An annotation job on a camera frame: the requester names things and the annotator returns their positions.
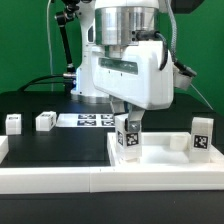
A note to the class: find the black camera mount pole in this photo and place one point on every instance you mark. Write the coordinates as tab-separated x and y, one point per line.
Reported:
62	18

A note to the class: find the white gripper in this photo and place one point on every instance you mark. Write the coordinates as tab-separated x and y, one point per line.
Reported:
135	78

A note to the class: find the white front fence wall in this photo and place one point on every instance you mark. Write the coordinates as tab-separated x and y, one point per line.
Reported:
110	179

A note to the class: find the white square tabletop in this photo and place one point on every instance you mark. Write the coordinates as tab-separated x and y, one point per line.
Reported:
168	148

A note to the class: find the white left fence piece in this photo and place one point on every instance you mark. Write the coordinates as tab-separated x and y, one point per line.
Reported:
3	147

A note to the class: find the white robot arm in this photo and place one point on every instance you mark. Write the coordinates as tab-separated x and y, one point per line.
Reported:
116	24

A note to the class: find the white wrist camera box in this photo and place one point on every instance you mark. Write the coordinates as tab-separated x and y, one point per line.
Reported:
183	78

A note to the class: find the white tag marker sheet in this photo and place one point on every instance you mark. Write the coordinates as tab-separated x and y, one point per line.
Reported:
85	120

